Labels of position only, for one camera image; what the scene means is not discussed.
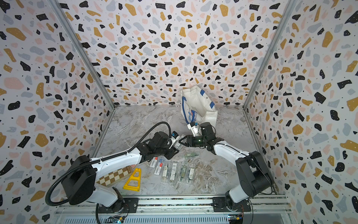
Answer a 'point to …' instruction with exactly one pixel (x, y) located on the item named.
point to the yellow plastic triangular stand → (126, 186)
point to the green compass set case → (183, 173)
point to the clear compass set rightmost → (191, 173)
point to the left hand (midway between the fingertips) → (178, 148)
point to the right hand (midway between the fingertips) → (182, 142)
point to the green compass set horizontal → (192, 155)
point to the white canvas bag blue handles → (196, 107)
